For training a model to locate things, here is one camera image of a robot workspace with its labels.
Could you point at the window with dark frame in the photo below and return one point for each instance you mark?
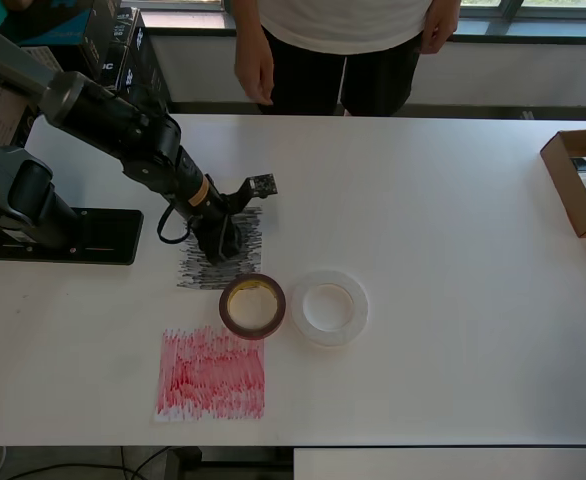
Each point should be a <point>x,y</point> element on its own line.
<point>548,31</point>

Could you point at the teal box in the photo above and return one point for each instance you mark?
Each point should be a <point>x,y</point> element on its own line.
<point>48,30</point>

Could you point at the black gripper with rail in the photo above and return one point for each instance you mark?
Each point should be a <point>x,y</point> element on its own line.
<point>218,225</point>

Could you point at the white panel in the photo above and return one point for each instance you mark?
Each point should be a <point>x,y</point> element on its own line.
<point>448,465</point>

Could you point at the black carton with white print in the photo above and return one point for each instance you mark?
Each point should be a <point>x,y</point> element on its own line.
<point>118,45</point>
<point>148,75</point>

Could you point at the open cardboard tray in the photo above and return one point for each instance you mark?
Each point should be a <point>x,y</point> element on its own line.
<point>558,160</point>

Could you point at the dark carton with text label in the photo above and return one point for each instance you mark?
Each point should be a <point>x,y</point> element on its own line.
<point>40,60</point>

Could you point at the person's left hand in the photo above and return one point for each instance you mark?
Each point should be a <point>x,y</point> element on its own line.
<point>440,32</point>

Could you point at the white double-sided tape roll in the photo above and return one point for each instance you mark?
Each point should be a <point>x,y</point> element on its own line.
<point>329,340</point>

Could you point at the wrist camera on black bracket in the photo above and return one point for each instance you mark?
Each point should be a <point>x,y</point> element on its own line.
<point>263,184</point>

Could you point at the black scribbled paper sheet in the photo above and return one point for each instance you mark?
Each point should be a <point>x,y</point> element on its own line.
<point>198,275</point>

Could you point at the person's left forearm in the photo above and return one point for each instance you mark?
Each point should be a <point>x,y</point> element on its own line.
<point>443,7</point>

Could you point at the person's right forearm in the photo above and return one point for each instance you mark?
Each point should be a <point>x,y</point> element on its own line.
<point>250,22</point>

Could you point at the red tape roll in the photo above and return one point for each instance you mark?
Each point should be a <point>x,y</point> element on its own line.
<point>253,335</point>

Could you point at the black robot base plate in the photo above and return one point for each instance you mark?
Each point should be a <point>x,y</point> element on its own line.
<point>113,235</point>

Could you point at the person in white shirt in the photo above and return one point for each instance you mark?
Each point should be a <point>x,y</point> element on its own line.
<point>343,25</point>

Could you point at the person's right hand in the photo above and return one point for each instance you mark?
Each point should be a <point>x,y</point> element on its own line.
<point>255,70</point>

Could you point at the dark grey Piper robot arm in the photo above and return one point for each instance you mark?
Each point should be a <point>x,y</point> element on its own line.
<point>98,115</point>

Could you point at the red scribbled paper sheet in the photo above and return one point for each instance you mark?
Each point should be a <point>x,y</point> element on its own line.
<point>208,375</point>

